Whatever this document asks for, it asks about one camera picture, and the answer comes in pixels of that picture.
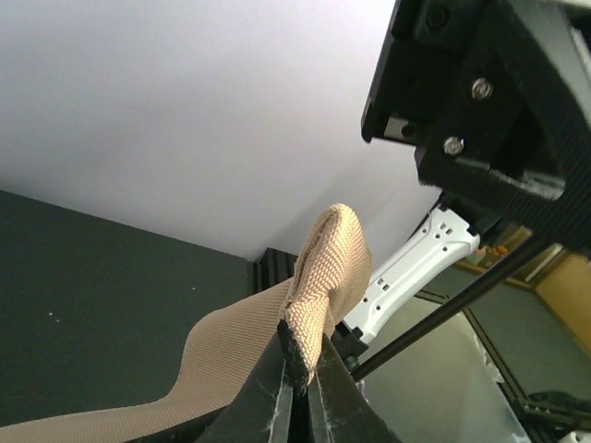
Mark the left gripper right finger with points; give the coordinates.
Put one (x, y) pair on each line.
(337, 411)

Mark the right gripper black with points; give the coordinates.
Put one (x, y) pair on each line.
(495, 97)

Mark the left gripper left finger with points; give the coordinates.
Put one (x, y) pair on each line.
(272, 405)

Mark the beige black pet tent fabric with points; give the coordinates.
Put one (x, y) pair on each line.
(331, 275)

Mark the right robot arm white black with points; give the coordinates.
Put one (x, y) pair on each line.
(453, 229)

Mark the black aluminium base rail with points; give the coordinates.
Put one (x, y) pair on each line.
(272, 267)

